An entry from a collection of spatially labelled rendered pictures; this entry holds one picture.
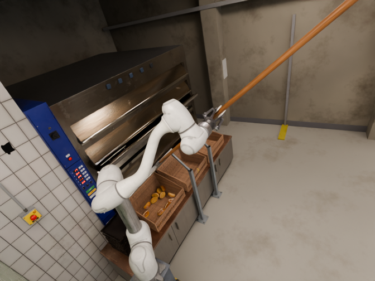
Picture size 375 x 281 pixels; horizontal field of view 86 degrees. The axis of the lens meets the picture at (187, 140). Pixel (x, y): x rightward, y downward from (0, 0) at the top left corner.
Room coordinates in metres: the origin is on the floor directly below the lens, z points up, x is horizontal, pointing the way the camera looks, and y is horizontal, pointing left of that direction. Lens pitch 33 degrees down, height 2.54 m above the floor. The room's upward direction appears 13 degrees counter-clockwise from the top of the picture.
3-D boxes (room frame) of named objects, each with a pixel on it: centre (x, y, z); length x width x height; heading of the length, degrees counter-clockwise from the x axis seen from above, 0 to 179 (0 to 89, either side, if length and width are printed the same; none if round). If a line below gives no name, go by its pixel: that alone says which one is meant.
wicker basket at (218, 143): (2.63, -0.22, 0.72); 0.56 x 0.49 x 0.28; 140
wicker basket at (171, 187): (1.70, 0.54, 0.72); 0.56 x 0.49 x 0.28; 140
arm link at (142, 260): (0.76, 0.49, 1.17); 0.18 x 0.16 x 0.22; 9
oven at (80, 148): (2.86, 1.15, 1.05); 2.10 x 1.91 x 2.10; 141
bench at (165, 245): (2.05, 0.22, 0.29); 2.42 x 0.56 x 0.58; 141
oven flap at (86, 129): (2.32, 0.37, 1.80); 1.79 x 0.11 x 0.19; 141
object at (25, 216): (1.13, 1.29, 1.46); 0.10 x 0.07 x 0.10; 141
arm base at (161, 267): (0.74, 0.47, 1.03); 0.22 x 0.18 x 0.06; 54
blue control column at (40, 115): (2.10, 1.76, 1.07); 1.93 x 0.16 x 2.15; 51
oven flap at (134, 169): (2.32, 0.37, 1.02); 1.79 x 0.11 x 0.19; 141
